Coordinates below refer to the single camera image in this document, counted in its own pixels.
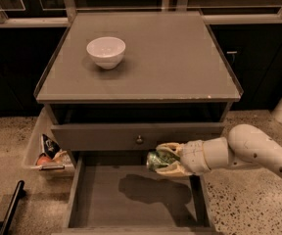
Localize round metal drawer knob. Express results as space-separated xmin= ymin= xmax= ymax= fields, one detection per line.
xmin=135 ymin=135 xmax=144 ymax=145

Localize dark snack bag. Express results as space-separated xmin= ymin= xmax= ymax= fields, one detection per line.
xmin=41 ymin=134 xmax=61 ymax=159

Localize grey top drawer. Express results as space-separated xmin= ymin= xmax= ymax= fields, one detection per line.
xmin=51 ymin=122 xmax=223 ymax=151

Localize white ceramic bowl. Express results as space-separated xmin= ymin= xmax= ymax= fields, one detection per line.
xmin=86 ymin=36 xmax=126 ymax=70

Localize black bar handle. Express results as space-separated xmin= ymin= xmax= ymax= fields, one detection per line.
xmin=0 ymin=180 xmax=25 ymax=235

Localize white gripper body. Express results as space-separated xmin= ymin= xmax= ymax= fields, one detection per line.
xmin=180 ymin=140 xmax=211 ymax=175

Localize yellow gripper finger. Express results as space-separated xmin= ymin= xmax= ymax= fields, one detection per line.
xmin=156 ymin=162 xmax=191 ymax=177
xmin=156 ymin=142 xmax=183 ymax=157

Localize open grey middle drawer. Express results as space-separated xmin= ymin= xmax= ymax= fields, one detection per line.
xmin=56 ymin=151 xmax=221 ymax=235

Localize green soda can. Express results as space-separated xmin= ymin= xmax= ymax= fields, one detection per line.
xmin=146 ymin=150 xmax=180 ymax=171

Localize grey drawer cabinet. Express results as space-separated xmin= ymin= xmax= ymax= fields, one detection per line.
xmin=33 ymin=11 xmax=245 ymax=168

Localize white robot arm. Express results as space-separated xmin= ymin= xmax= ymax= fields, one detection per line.
xmin=147 ymin=124 xmax=282 ymax=179

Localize orange round fruit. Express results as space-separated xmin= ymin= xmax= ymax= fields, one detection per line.
xmin=36 ymin=156 xmax=52 ymax=165

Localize tan crumpled snack bag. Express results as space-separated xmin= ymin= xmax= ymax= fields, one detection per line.
xmin=52 ymin=151 xmax=71 ymax=165

